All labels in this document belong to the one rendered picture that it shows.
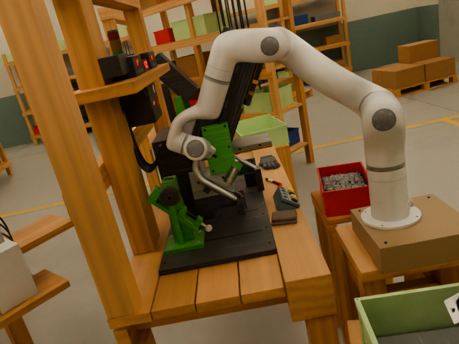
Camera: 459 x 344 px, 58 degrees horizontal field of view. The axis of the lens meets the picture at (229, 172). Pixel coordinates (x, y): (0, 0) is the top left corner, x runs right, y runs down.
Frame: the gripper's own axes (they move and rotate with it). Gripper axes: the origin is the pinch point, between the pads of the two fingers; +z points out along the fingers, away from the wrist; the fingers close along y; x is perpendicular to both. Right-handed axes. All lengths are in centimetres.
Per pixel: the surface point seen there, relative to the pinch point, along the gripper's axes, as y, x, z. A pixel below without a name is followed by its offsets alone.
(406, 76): -176, -258, 542
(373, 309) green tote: -62, 6, -73
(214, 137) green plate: -0.8, -5.9, 2.8
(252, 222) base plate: -33.1, 13.8, -9.7
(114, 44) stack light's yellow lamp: 59, -16, 9
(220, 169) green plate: -10.7, 4.0, 2.9
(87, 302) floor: 19, 148, 117
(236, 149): -11.5, -6.5, 14.9
